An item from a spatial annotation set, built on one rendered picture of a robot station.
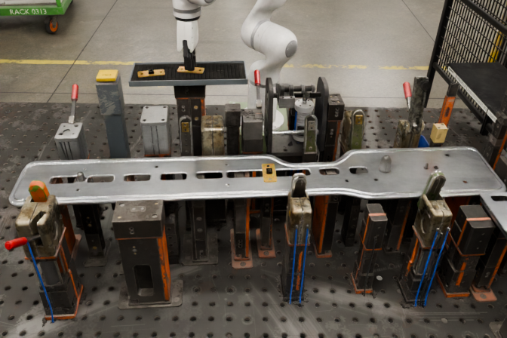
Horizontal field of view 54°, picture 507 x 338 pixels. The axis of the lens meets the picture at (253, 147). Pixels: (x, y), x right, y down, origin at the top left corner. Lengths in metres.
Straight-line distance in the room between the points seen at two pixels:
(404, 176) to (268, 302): 0.53
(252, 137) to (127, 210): 0.47
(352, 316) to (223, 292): 0.37
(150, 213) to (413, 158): 0.80
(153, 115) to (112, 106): 0.21
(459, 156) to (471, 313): 0.46
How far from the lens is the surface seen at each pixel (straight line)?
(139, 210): 1.28
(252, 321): 1.45
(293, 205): 1.26
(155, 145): 1.51
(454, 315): 1.57
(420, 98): 1.59
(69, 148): 1.57
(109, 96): 1.65
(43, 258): 1.36
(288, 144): 1.61
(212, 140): 1.49
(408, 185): 1.46
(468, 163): 1.61
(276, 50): 1.79
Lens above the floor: 1.87
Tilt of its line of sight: 35 degrees down
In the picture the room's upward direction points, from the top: 1 degrees clockwise
